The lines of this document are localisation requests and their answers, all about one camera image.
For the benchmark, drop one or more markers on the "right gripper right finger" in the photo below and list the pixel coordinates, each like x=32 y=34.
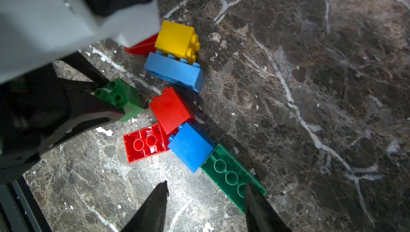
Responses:
x=260 y=216

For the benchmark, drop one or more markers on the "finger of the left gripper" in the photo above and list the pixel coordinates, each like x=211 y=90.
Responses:
x=84 y=112

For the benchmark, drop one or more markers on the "light blue long lego brick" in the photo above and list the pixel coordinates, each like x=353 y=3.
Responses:
x=179 y=72

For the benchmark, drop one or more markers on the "blue square lego brick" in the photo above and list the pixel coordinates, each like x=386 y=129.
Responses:
x=191 y=145

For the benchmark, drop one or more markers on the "yellow lego brick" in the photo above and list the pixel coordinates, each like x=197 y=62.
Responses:
x=178 y=40

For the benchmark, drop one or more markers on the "orange-red square lego brick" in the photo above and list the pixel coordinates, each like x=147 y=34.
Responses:
x=171 y=110

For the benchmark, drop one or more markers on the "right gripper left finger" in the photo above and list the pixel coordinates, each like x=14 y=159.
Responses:
x=150 y=217

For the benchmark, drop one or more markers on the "dark green long lego brick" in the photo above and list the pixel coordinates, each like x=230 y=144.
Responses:
x=229 y=175

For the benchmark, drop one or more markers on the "black mounting rail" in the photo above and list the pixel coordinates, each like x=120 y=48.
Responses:
x=19 y=209

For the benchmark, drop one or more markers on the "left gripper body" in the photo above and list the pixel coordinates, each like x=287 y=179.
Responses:
x=34 y=109

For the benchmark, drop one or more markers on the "bright green square lego brick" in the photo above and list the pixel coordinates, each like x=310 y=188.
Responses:
x=123 y=96

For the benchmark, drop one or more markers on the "red lego brick far left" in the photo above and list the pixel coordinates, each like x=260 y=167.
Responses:
x=143 y=48

